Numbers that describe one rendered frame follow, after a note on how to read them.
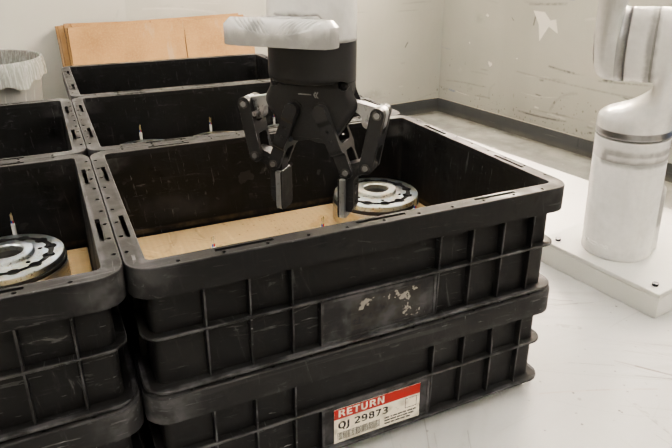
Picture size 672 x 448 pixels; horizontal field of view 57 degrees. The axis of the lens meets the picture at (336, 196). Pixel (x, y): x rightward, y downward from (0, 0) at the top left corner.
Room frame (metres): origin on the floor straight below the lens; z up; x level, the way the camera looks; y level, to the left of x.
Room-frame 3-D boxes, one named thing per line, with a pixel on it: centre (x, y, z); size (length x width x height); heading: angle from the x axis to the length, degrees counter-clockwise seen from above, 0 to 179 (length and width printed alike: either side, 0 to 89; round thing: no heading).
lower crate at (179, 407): (0.58, 0.02, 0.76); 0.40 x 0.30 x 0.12; 115
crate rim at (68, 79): (1.13, 0.28, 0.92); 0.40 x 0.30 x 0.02; 115
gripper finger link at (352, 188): (0.51, -0.02, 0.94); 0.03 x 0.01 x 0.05; 69
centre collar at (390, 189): (0.69, -0.05, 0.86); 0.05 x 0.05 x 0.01
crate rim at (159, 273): (0.58, 0.02, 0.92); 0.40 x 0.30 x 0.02; 115
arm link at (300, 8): (0.51, 0.03, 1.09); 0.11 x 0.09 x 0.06; 159
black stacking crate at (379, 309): (0.58, 0.02, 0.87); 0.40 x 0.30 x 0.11; 115
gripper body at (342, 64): (0.53, 0.02, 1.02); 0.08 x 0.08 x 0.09
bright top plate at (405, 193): (0.69, -0.05, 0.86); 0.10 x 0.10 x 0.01
